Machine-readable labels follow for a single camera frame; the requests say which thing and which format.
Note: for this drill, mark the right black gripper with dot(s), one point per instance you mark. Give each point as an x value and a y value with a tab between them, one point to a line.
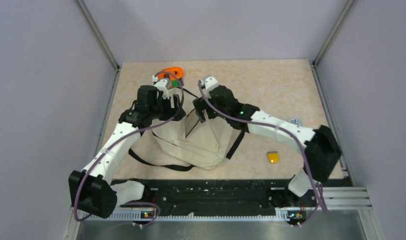
200	105

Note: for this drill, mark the orange toy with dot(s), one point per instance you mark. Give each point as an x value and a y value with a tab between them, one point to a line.
175	74

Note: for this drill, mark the beige canvas backpack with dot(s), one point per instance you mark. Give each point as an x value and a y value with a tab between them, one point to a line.
205	145

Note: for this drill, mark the yellow eraser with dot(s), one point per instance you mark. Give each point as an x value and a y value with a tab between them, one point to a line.
273	157

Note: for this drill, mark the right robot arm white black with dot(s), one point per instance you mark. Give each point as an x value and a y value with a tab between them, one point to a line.
318	146

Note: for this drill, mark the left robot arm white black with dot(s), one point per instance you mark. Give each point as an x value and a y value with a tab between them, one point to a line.
91	189

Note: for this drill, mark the blue patterned tape roll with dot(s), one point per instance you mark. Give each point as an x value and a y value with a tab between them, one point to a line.
295	121

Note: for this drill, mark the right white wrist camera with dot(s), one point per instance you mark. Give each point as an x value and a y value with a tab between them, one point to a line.
207	84

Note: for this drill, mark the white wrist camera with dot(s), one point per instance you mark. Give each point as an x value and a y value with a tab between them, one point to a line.
207	84
162	85

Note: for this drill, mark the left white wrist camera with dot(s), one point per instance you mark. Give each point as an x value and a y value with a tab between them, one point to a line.
162	85

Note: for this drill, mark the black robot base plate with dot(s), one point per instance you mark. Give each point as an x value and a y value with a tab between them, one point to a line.
222	197

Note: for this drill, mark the aluminium frame rails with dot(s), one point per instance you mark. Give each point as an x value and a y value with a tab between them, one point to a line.
350	218

